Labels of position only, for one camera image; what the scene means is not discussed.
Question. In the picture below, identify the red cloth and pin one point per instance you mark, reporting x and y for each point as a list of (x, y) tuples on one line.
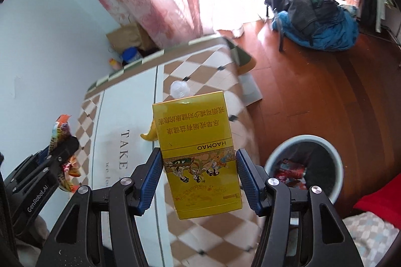
[(379, 201)]

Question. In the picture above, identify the brown paper bag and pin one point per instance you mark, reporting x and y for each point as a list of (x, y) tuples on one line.
[(125, 35)]

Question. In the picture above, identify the pile of dark clothes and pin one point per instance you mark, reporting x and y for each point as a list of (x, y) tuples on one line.
[(300, 10)]

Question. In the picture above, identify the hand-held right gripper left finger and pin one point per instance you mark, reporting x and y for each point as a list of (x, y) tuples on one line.
[(150, 182)]

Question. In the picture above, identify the yellow cigarette box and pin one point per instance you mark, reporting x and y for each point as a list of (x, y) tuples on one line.
[(194, 141)]

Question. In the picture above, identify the blue bag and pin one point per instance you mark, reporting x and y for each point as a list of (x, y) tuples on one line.
[(338, 32)]

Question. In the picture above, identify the blue lid canister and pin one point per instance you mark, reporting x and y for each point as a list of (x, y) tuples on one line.
[(131, 55)]

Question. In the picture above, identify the white trash bin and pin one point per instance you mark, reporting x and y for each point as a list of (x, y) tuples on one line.
[(322, 160)]

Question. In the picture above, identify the orange yellow snack packet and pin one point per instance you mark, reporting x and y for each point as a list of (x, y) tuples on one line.
[(62, 129)]

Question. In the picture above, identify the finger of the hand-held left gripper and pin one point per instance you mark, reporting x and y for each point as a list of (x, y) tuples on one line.
[(64, 151), (31, 163)]

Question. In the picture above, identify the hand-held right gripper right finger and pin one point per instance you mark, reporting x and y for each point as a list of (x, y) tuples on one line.
[(250, 182)]

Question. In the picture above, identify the banana peel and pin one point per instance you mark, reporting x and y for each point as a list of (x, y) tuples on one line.
[(151, 135)]

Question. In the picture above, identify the checkered tablecloth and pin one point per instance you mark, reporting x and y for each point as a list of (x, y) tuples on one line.
[(131, 104)]

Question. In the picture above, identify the red soda can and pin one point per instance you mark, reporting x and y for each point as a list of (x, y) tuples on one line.
[(294, 173)]

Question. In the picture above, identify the pale checkered blanket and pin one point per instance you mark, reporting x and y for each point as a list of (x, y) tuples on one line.
[(366, 235)]

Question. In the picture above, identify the white flat board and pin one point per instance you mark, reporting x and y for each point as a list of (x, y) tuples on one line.
[(250, 90)]

